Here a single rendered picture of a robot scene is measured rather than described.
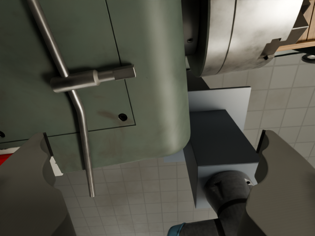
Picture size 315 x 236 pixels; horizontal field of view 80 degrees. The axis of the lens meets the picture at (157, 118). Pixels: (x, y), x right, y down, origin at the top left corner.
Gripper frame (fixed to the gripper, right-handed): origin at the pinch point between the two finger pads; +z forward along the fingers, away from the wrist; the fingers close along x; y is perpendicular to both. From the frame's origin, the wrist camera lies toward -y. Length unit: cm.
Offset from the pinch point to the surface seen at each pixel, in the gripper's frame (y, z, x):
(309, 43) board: 1, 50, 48
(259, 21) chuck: -5.5, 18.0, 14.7
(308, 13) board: -7, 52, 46
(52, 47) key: -2.9, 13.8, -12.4
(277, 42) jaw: -2.5, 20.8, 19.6
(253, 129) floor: 91, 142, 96
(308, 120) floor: 81, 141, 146
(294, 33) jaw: -3.7, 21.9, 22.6
